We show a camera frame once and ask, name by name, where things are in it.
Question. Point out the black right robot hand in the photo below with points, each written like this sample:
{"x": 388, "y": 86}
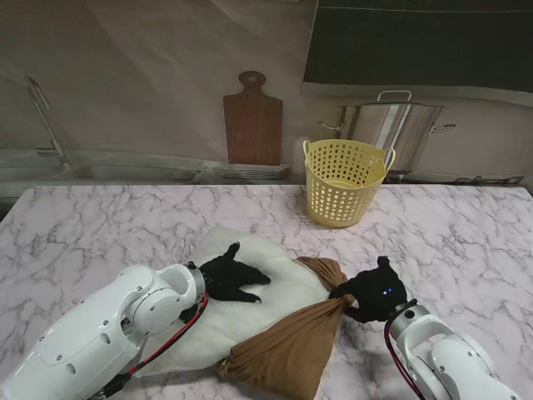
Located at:
{"x": 375, "y": 296}

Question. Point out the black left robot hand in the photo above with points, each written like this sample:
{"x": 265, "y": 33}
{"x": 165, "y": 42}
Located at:
{"x": 233, "y": 277}

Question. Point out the white pillow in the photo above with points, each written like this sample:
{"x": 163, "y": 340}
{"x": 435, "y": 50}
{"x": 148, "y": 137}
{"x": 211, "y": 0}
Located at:
{"x": 250, "y": 325}

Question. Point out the brown pillowcase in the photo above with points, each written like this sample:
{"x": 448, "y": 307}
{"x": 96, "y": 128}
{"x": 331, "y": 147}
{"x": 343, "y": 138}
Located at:
{"x": 291, "y": 346}

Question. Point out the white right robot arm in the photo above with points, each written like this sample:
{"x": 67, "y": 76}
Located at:
{"x": 449, "y": 358}

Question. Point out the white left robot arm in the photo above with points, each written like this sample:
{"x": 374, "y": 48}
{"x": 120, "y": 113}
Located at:
{"x": 83, "y": 337}

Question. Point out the yellow perforated laundry basket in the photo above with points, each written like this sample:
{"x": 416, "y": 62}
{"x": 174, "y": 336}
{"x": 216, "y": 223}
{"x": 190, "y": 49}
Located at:
{"x": 341, "y": 187}

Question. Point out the stack of white plates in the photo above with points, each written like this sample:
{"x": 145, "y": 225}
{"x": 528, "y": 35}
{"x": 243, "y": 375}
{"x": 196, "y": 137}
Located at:
{"x": 250, "y": 171}

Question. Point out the white cylindrical candle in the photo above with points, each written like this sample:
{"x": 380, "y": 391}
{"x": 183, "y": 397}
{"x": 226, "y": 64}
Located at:
{"x": 297, "y": 156}

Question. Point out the brown wooden cutting board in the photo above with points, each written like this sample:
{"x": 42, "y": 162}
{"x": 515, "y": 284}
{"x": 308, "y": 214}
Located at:
{"x": 252, "y": 125}

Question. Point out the steel kitchen sink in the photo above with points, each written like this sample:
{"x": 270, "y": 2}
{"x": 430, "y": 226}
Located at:
{"x": 104, "y": 173}

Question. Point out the black stove grate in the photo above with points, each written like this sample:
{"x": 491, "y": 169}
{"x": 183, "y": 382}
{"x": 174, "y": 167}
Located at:
{"x": 499, "y": 180}

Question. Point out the large steel stock pot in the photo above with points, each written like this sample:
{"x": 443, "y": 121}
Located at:
{"x": 399, "y": 125}

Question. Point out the chrome kitchen faucet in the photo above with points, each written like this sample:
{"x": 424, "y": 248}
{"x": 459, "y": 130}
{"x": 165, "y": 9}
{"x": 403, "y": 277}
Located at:
{"x": 63, "y": 158}

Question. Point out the dark range hood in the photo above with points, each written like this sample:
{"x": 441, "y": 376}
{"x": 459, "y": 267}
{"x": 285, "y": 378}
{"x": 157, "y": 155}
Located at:
{"x": 416, "y": 41}

